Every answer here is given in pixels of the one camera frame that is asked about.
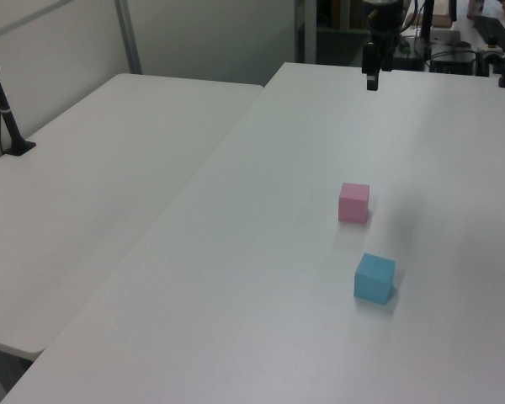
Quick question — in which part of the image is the black vertical background pole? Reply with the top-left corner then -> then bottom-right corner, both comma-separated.
419,0 -> 436,44

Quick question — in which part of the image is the blue cube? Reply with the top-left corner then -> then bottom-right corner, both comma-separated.
353,252 -> 397,305

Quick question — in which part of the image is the grey metal partition post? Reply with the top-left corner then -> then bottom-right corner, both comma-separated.
114,0 -> 143,76

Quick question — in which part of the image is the grey metal shelf frame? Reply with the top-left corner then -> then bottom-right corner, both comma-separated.
295,0 -> 320,65

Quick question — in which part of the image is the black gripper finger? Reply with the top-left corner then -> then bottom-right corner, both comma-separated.
380,36 -> 396,72
361,41 -> 382,93

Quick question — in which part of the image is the black electronics box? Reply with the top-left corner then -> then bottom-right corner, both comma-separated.
428,49 -> 477,77

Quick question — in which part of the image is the silver metal bracket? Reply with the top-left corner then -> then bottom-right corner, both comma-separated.
476,48 -> 505,77

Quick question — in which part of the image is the pink cube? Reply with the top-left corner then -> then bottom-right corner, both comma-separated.
338,182 -> 371,224

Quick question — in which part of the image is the black camera stand pole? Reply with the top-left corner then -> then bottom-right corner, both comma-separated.
0,34 -> 38,158

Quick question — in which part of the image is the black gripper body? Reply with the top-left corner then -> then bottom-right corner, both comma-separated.
363,0 -> 406,48

